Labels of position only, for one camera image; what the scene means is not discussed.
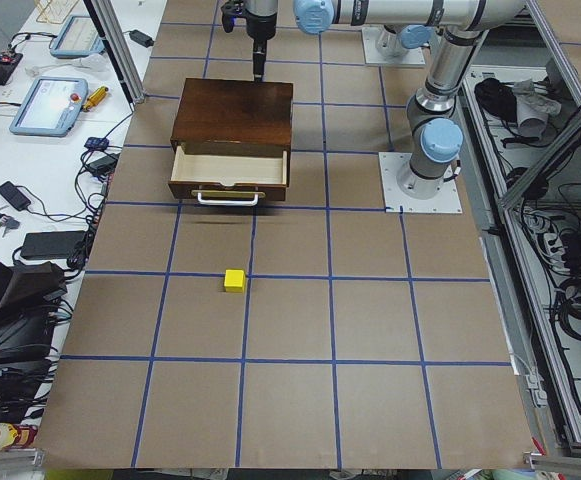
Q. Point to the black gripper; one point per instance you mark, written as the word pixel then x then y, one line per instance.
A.
pixel 259 28

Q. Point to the aluminium frame post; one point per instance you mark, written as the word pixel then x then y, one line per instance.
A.
pixel 109 30

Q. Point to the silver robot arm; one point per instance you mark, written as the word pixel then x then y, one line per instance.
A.
pixel 437 139
pixel 465 23

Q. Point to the far teach pendant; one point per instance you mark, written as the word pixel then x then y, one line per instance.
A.
pixel 77 38

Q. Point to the light wooden drawer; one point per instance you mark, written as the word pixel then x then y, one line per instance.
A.
pixel 230 173

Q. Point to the black power adapter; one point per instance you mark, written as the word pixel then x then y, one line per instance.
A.
pixel 141 38

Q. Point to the dark wooden drawer cabinet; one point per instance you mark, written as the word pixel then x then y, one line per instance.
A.
pixel 250 112

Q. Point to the yellow block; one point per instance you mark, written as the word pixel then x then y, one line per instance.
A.
pixel 235 281

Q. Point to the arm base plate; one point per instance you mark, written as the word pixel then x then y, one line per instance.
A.
pixel 395 45
pixel 405 192

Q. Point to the near teach pendant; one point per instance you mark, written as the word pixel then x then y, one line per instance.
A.
pixel 51 107

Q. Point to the teach pendant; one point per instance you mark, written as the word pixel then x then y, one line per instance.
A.
pixel 77 38
pixel 51 107

